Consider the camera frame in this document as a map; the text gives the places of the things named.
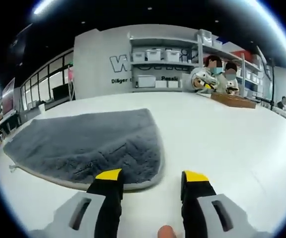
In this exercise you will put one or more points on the grey towel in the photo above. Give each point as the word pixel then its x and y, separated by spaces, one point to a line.
pixel 83 143

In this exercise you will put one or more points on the black flat screen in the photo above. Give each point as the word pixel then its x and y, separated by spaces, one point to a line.
pixel 60 90

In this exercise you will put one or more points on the person's right hand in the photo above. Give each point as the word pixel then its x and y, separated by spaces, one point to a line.
pixel 165 232

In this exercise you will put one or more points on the computer monitor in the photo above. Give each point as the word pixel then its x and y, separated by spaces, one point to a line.
pixel 8 95

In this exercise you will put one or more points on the white paper cup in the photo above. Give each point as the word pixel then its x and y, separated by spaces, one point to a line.
pixel 41 108

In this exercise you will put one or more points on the pink cloth on stand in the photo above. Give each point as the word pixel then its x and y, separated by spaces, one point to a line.
pixel 70 74

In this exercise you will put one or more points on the brown wicker tray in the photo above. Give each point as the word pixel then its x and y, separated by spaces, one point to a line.
pixel 232 99

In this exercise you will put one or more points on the white partition with lettering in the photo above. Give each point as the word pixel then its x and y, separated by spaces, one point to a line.
pixel 95 62

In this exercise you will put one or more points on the small white box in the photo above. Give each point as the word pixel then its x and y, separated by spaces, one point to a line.
pixel 161 84
pixel 172 84

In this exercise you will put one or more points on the large white box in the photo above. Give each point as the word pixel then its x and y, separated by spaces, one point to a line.
pixel 146 81

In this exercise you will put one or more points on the ceiling light strip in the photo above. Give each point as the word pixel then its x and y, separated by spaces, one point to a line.
pixel 40 7

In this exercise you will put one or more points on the black tripod stand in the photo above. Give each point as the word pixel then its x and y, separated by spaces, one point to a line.
pixel 272 84

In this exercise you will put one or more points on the white lidded storage bin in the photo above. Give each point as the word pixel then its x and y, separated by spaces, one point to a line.
pixel 138 56
pixel 153 55
pixel 172 55

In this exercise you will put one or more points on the grey shelving unit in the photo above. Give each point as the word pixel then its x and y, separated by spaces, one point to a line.
pixel 163 42

